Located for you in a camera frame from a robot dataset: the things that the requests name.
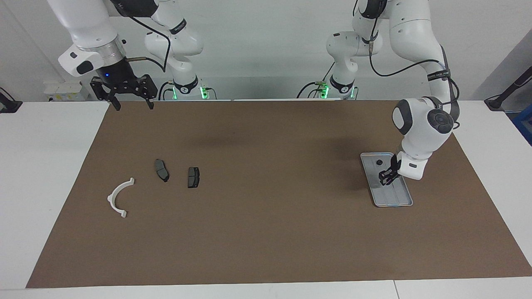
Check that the white curved plastic bracket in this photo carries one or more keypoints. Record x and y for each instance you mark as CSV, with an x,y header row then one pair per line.
x,y
111,200

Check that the black stand with flat foot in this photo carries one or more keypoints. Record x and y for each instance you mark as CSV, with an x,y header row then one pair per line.
x,y
8,106

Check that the rectangular dark brake pad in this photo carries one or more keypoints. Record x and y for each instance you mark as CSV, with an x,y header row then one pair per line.
x,y
193,177

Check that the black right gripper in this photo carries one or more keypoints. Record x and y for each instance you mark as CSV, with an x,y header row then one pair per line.
x,y
118,77

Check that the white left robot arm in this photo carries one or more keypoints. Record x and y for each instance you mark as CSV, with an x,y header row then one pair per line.
x,y
419,141

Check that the white cardboard box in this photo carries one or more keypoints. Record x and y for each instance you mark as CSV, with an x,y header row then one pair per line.
x,y
62,89

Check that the brown table mat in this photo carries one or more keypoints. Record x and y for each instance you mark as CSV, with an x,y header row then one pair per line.
x,y
270,232

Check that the silver metal tray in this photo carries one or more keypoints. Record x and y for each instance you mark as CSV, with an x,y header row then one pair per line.
x,y
395,197

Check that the blue crate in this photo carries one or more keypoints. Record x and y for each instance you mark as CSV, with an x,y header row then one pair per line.
x,y
524,124

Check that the curved dark brake pad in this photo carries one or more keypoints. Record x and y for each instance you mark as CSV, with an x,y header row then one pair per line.
x,y
161,170

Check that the black stand with angled pole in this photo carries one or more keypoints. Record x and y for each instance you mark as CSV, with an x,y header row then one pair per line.
x,y
496,101

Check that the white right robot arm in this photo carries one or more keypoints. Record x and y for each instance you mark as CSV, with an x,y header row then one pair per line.
x,y
91,25

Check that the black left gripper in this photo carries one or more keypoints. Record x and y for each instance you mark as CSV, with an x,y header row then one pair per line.
x,y
395,168

